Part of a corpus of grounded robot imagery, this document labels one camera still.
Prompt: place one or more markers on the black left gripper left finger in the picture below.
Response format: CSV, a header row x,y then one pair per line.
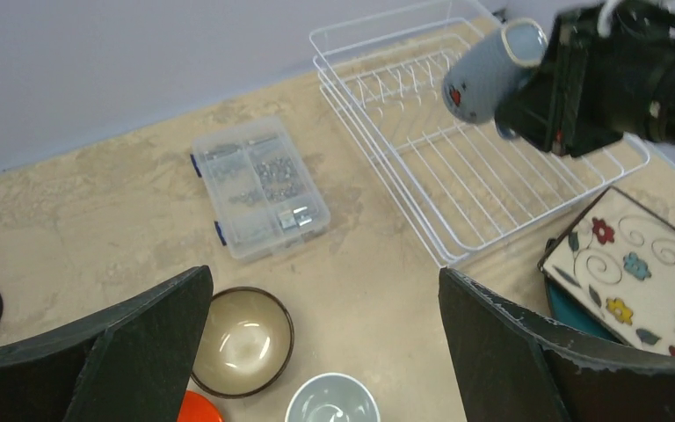
x,y
129,362

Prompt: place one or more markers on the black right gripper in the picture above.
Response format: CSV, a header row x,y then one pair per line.
x,y
608,71

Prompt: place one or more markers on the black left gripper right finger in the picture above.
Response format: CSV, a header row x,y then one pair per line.
x,y
513,364

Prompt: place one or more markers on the grey printed mug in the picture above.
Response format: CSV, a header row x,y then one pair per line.
x,y
492,70

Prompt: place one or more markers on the square floral plate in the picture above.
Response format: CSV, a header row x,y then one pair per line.
x,y
617,262

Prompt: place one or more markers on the teal square plate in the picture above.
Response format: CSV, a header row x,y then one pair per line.
x,y
566,310

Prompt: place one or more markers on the orange bowl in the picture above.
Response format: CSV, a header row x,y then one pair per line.
x,y
197,408

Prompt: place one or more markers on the brown rimmed beige bowl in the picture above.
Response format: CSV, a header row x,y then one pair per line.
x,y
246,344

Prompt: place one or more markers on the white bowl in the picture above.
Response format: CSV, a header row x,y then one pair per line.
x,y
332,397

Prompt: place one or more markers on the clear plastic screw box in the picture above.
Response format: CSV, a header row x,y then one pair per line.
x,y
264,199

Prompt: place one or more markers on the white wire dish rack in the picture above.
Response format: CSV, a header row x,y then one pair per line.
x,y
460,187

